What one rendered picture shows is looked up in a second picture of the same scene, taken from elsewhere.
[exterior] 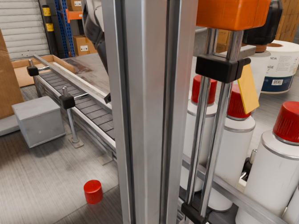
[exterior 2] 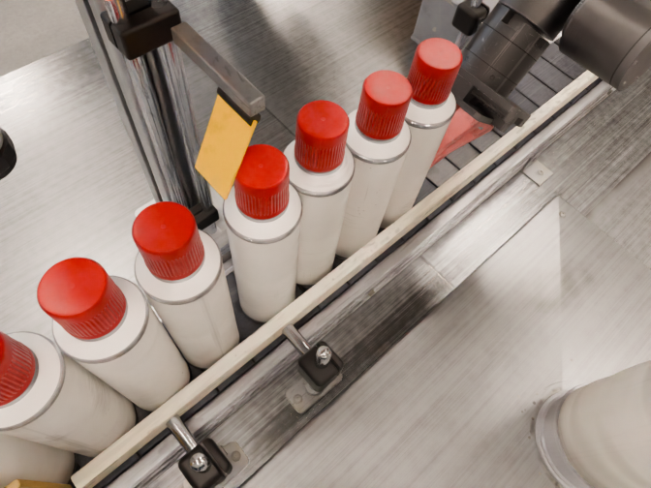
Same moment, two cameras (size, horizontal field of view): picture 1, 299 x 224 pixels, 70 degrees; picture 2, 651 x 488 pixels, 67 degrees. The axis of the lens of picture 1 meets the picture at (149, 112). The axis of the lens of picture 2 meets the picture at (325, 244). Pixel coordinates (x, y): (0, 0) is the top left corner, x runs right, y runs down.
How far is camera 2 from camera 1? 40 cm
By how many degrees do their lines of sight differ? 59
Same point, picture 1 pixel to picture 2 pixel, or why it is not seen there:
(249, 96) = (215, 160)
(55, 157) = not seen: hidden behind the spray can
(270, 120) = not seen: outside the picture
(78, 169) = not seen: hidden behind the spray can
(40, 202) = (297, 84)
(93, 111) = (518, 90)
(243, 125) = (229, 205)
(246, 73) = (233, 129)
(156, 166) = (98, 49)
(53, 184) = (330, 89)
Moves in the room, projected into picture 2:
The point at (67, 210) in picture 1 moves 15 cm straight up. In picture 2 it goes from (285, 116) to (287, 14)
